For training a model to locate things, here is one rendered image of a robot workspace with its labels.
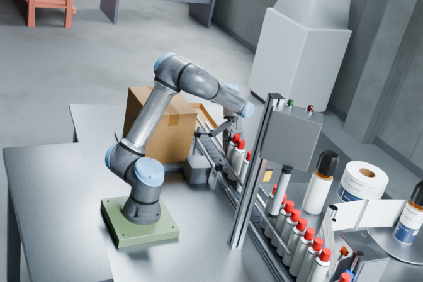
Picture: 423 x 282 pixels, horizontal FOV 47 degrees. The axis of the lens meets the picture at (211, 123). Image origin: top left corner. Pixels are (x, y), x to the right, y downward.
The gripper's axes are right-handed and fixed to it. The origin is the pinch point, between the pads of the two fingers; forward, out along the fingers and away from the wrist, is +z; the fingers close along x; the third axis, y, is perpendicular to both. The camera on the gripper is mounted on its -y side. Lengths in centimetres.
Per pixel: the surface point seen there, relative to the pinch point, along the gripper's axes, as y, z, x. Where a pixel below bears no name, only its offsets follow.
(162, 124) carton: -32.0, -16.0, 1.1
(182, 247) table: -35, 32, -34
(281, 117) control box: -15, -18, -74
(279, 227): -2, 24, -50
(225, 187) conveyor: -5.0, 12.8, -8.7
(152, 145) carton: -35.3, -6.5, 6.2
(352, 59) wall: 248, -87, 208
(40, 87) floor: -64, -54, 281
